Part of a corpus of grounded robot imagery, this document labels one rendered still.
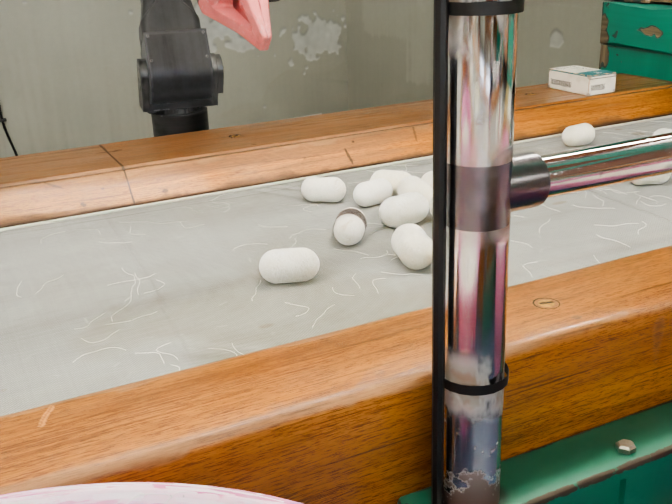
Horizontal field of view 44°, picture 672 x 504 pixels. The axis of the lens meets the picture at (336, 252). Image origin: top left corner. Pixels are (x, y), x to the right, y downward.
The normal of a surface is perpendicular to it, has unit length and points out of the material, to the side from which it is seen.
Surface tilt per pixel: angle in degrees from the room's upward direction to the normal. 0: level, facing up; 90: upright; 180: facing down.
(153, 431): 0
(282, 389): 0
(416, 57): 90
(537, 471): 0
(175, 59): 63
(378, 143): 45
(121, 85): 90
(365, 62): 89
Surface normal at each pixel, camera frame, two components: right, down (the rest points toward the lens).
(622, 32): -0.89, 0.19
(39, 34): 0.52, 0.29
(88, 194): 0.29, -0.45
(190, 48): 0.26, -0.13
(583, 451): -0.04, -0.93
